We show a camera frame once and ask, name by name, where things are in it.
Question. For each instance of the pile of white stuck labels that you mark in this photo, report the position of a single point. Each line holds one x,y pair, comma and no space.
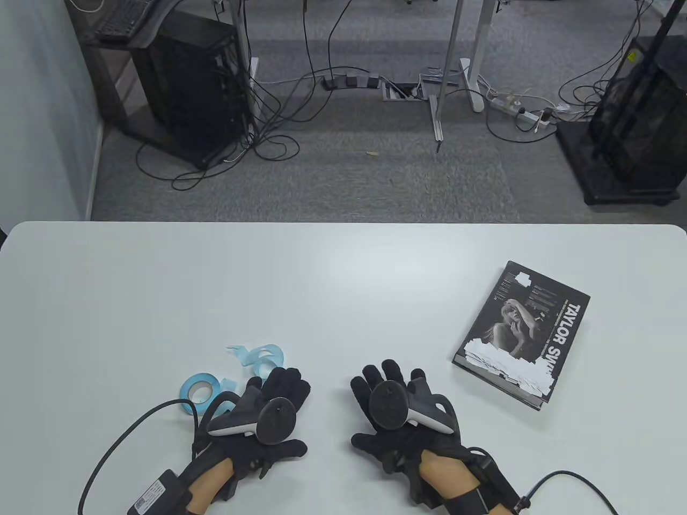
510,367

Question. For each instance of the white power strip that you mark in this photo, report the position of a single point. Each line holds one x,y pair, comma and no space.
510,106

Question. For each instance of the person's left forearm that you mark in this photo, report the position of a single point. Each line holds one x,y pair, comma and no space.
206,485

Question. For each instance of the black right wrist camera module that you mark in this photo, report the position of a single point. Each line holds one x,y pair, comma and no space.
483,496

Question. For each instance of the black power strip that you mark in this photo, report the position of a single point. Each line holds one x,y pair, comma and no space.
351,81

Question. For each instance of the metal floor socket box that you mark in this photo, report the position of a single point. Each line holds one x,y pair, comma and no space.
400,92

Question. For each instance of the white desk leg with foot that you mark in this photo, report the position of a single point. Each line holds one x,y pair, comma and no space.
475,80

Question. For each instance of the black keyboard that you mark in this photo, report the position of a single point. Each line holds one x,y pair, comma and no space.
121,19

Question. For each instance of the blue label roll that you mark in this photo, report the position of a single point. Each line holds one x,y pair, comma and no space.
197,391

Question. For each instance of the dark side stand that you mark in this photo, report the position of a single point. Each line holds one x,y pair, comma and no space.
110,86

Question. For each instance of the person's left hand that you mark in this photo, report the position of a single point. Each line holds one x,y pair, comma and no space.
284,383

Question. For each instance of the black mesh equipment case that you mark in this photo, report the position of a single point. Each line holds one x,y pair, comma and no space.
633,134

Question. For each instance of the black tripod pole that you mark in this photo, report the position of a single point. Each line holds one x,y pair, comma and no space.
644,70

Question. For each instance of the person's right forearm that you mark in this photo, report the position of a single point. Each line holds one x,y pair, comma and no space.
445,477

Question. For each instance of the grey white hand controller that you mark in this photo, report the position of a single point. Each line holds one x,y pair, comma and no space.
387,405
275,421

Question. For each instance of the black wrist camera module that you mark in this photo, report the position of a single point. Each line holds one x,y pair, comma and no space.
483,496
158,493

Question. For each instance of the black left wrist camera module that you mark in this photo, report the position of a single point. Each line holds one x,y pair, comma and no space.
158,493

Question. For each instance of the person's right hand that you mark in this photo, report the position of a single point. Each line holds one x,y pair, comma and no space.
397,448

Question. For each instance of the small white label patch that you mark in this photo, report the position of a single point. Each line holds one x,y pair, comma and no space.
523,278

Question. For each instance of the black printed box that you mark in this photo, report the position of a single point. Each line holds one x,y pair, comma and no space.
536,311

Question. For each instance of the black computer tower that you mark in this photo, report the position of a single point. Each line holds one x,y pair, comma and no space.
193,91

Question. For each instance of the silver desk leg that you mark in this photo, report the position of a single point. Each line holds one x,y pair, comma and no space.
448,64

